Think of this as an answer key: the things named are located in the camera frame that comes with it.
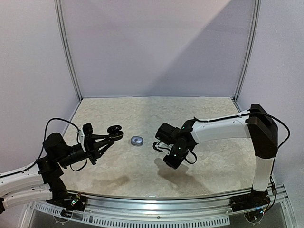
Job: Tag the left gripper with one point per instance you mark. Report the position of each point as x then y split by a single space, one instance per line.
91 151

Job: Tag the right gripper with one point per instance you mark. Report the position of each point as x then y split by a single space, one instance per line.
168 160

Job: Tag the black charging case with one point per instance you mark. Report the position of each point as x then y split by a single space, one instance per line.
115 132

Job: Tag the purple round charging case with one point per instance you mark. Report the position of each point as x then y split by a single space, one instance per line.
136 141

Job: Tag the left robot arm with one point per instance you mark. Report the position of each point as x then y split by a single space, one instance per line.
41 180

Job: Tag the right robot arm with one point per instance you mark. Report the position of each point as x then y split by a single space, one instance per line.
253 124

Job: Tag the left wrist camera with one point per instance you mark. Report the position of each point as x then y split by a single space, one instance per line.
84 136

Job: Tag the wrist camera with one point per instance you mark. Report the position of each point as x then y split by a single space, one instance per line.
161 147
84 136

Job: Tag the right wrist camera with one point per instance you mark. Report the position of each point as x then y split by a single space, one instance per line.
161 147

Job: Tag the aluminium front rail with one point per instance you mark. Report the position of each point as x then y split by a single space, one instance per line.
213 211

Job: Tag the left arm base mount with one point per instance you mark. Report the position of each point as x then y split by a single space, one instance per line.
70 202

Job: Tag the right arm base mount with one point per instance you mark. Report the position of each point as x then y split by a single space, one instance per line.
252 200

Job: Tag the left frame post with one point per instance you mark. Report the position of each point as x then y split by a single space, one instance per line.
66 49

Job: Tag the frame post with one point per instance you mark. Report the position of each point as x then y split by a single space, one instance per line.
66 49
249 47

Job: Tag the right frame post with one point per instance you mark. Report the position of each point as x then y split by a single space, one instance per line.
249 47

